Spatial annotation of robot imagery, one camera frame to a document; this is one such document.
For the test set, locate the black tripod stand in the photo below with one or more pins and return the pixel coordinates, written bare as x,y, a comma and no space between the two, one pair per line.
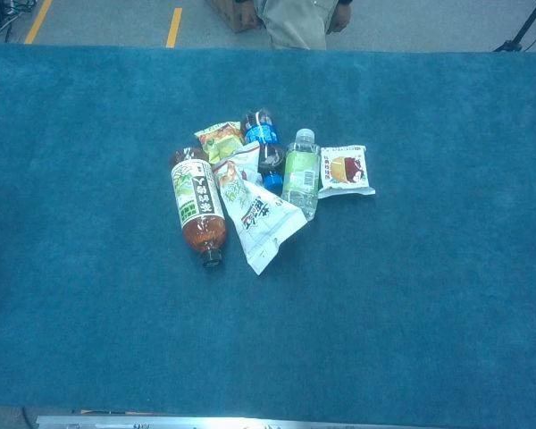
525,27

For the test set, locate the blue table cloth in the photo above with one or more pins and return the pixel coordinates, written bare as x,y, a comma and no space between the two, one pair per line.
384,290

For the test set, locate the cardboard box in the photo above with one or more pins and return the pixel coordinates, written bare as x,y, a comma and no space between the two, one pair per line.
232,15

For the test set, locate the person in beige trousers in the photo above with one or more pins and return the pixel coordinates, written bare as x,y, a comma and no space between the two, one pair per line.
295,22

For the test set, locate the small white pastry packet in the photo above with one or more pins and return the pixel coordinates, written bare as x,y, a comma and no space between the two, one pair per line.
344,172

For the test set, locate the aluminium rail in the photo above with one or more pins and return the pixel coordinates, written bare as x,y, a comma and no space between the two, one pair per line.
205,422

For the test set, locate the large white snack bag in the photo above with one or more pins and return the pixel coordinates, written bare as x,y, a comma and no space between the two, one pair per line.
259,214

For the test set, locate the water bottle green label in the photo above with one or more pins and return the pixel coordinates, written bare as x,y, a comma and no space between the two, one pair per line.
300,174

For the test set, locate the cola bottle blue label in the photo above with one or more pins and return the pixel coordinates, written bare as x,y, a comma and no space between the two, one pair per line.
261,132

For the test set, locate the yellow green chips bag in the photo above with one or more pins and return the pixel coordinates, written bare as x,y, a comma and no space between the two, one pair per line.
221,140

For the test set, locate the brown tea bottle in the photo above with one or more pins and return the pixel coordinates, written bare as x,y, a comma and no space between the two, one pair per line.
196,196

